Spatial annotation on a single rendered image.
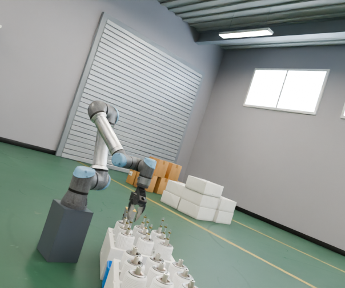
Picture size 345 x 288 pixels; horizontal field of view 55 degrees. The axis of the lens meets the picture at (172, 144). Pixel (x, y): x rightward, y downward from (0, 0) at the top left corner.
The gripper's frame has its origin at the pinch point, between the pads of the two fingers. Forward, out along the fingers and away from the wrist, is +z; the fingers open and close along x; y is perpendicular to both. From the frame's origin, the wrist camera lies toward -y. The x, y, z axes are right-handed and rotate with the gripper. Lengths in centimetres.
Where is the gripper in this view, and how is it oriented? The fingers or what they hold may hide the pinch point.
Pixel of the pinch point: (132, 219)
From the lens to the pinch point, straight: 194.7
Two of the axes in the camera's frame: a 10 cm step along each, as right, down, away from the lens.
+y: -3.4, -0.8, 9.4
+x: -8.9, -3.0, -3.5
